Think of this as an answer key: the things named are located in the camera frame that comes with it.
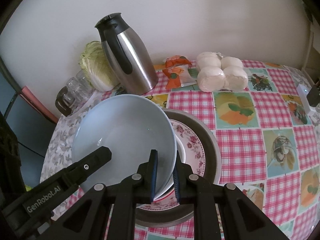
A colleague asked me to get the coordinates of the orange snack packet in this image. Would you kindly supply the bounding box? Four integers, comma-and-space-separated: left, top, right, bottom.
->
162, 56, 197, 88

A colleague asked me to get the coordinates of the stainless steel thermos jug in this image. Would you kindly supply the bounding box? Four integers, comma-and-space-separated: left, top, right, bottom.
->
94, 14, 158, 94

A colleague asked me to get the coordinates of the black charger adapter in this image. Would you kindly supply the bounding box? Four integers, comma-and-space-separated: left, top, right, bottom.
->
307, 80, 320, 108

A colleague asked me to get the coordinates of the light blue bowl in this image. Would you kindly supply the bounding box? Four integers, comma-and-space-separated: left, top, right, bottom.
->
72, 94, 177, 200

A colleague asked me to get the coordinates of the stainless steel basin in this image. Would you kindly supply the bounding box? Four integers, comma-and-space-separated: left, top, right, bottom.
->
135, 109, 222, 228

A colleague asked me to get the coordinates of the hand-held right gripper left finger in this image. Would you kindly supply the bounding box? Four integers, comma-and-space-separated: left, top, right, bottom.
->
51, 149, 159, 240

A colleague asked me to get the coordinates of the napa cabbage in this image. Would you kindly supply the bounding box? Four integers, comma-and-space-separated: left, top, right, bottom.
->
79, 41, 119, 92

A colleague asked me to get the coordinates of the round floral plate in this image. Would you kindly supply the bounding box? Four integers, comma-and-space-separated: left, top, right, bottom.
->
139, 119, 206, 210

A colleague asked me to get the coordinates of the dark cup holder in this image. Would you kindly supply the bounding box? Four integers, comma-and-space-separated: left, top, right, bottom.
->
55, 86, 77, 117

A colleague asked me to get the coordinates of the clear drinking glass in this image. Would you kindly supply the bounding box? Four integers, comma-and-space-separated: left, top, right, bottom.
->
64, 77, 87, 103
75, 69, 94, 92

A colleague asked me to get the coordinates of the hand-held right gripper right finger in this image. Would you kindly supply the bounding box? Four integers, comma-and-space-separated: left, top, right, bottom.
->
172, 150, 279, 240

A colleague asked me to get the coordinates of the white power strip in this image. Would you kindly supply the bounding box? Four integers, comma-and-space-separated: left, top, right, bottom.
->
297, 84, 317, 117

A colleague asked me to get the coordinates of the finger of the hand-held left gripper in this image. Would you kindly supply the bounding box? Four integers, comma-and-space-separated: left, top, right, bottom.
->
62, 146, 112, 185

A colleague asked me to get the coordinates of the bag of steamed buns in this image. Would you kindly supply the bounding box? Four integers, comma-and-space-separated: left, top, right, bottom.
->
196, 52, 249, 92

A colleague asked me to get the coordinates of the dark blue cabinet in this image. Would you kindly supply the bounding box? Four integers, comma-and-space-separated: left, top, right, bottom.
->
0, 75, 59, 160

